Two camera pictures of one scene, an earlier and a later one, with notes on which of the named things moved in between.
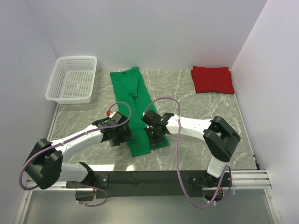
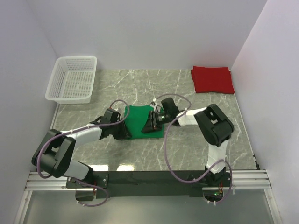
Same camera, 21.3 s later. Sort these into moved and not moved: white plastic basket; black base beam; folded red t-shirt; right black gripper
Moved: right black gripper
Not moved: white plastic basket; black base beam; folded red t-shirt
